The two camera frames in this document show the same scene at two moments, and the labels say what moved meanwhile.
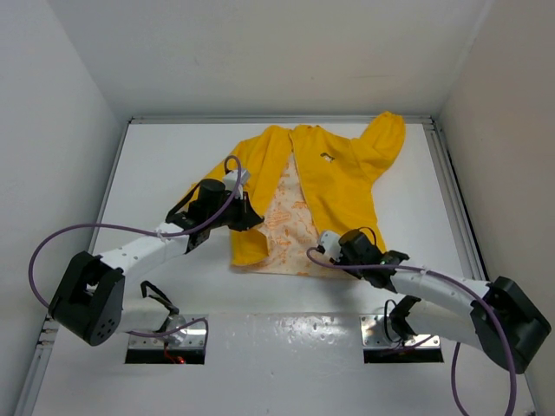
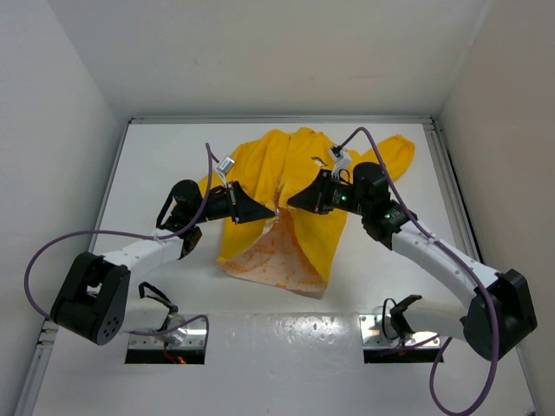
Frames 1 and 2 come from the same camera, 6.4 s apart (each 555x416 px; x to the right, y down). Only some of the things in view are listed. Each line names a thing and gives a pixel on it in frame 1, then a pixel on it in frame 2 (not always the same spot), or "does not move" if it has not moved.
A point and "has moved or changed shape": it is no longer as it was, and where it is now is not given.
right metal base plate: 377,330 does not move
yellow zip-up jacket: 306,182 has moved or changed shape
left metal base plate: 192,338 does not move
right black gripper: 342,261 -> 314,198
